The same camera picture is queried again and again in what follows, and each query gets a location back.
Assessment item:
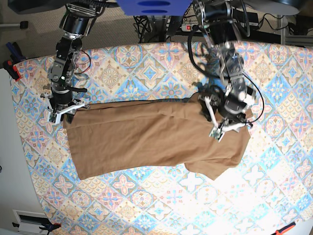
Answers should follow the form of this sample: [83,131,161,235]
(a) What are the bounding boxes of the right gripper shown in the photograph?
[40,89,89,124]

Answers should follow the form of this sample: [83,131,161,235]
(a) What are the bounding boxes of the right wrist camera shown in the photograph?
[48,112,57,123]

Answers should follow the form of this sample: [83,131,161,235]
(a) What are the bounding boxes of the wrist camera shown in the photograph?
[209,127,223,142]
[48,112,57,123]

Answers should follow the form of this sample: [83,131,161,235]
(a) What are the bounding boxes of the orange black clamp bottom right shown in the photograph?
[273,222,296,235]

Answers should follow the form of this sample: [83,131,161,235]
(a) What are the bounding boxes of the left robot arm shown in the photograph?
[187,0,259,141]

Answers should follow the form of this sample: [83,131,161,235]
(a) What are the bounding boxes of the patterned tablecloth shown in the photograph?
[10,42,313,235]

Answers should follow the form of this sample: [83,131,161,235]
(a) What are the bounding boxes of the white power strip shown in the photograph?
[180,23,201,33]

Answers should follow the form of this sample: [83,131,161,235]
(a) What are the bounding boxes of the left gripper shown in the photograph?
[198,94,253,136]

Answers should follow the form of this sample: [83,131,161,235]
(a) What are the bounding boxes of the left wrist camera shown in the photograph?
[209,127,223,142]

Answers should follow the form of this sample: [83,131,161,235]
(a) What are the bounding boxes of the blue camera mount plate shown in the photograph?
[116,0,192,16]

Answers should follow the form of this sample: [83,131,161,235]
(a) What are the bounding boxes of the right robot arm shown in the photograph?
[41,0,107,124]

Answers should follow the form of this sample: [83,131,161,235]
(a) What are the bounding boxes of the white vent panel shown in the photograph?
[12,210,49,235]

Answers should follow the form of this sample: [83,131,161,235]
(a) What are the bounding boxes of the black orange clamp bottom left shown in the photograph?
[39,223,61,232]

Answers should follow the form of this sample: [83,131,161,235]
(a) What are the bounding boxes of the brown t-shirt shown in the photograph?
[63,94,250,180]

